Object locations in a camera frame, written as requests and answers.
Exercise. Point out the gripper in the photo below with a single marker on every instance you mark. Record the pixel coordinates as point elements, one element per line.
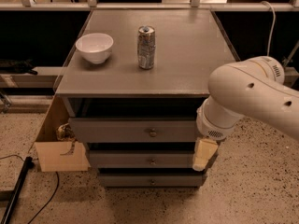
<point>209,129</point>

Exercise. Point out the grey top drawer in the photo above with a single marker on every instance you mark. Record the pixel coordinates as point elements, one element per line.
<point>93,130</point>

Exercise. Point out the grey drawer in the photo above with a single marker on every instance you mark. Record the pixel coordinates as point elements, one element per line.
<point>93,130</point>
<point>172,180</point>
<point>140,159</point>

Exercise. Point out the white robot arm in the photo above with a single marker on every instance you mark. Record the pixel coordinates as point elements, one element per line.
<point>253,88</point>

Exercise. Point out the grey drawer cabinet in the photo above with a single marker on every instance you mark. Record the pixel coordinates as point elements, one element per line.
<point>188,47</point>

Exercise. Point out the grey bottom drawer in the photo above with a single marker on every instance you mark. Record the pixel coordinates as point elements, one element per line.
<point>172,180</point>

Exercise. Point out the grey middle drawer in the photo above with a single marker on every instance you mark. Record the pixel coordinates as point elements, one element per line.
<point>140,159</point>

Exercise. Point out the silver soda can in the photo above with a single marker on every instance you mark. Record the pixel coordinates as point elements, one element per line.
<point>146,47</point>

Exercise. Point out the crumpled paper bag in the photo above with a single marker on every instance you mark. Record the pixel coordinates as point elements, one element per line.
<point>65,133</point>

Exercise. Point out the white ceramic bowl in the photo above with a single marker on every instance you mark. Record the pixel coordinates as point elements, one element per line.
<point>95,48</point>

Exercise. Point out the wooden side box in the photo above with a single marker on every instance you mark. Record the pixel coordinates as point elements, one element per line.
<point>57,154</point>

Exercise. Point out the black floor bar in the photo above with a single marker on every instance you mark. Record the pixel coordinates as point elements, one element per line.
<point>11,196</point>

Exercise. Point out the black cloth on ledge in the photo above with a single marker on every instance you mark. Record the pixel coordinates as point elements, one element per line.
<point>17,67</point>

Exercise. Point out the metal clamp bracket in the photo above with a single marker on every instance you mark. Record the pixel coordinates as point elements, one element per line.
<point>287,60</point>

